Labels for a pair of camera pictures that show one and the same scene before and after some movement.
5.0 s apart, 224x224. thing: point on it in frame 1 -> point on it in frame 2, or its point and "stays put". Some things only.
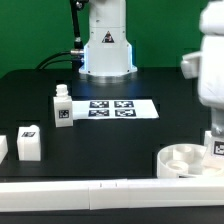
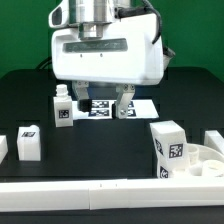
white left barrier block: x=4 y=149 stays put
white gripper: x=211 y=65 -> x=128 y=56
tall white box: x=210 y=161 -> x=171 y=149
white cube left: x=29 y=143 stays put
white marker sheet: x=84 y=110 stays put
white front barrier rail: x=111 y=194 stays put
